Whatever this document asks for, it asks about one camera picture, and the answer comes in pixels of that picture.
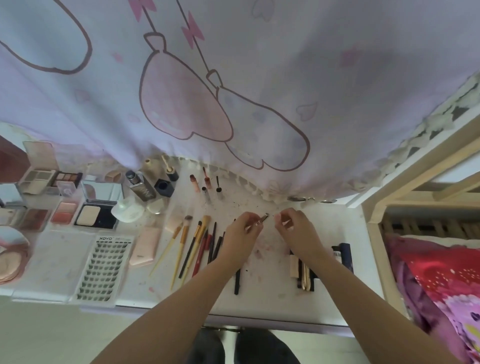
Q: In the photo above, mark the person's right hand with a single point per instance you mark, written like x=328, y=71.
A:
x=300, y=240

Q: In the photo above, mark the person's left hand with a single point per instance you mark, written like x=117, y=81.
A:
x=240, y=243

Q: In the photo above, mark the short black pen cap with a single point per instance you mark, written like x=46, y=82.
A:
x=217, y=247

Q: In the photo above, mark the short red pencil cap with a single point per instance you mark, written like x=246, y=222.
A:
x=209, y=243

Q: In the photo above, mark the black wand white cap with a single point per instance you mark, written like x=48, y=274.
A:
x=218, y=189

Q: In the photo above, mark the peach squeeze tube cap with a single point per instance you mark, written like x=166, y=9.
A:
x=173, y=223

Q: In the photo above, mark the reddish lip gloss wand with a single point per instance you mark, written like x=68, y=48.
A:
x=206, y=178

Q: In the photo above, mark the peach lip gloss tube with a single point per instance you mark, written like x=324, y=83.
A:
x=194, y=183

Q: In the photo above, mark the thin gold makeup brush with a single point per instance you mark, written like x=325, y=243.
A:
x=165, y=253

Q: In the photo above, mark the clear dome bottle cap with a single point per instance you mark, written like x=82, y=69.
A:
x=155, y=207

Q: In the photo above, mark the black gold foundation pump cap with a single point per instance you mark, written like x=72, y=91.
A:
x=172, y=175

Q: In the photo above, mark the dark square foundation bottle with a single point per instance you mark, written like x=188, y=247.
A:
x=142, y=189

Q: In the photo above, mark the white round bottle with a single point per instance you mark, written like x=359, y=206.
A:
x=127, y=210

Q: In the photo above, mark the glass foundation bottle black cap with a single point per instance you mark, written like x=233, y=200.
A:
x=151, y=167

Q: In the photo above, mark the false eyelash tray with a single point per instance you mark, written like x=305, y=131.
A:
x=103, y=270

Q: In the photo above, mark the black compact with mirror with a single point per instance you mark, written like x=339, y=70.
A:
x=88, y=215

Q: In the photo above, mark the pink blush pan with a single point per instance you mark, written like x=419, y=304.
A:
x=63, y=214

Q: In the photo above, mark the clear eyelash tray lid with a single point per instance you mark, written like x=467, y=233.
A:
x=52, y=266

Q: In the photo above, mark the small four-pan red palette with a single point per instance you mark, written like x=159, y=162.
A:
x=33, y=219

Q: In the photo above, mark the beige palette with lid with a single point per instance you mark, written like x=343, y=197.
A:
x=37, y=176

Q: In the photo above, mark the round pink powder compact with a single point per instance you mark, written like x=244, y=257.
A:
x=11, y=258

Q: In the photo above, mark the mirrored blush palette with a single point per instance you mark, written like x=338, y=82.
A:
x=11, y=198

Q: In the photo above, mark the person's right forearm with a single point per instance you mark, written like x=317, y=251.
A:
x=367, y=318

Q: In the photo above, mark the person's left forearm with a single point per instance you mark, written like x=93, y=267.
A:
x=168, y=322

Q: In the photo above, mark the person's grey trousers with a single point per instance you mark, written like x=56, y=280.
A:
x=258, y=348

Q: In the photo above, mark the white table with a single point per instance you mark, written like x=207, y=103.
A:
x=262, y=292

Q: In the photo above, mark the lilac heart print cloth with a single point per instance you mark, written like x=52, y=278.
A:
x=300, y=75

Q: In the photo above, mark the brown wooden door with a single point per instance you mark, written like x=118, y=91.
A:
x=13, y=161

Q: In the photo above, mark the light wooden bed frame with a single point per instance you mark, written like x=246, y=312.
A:
x=382, y=202

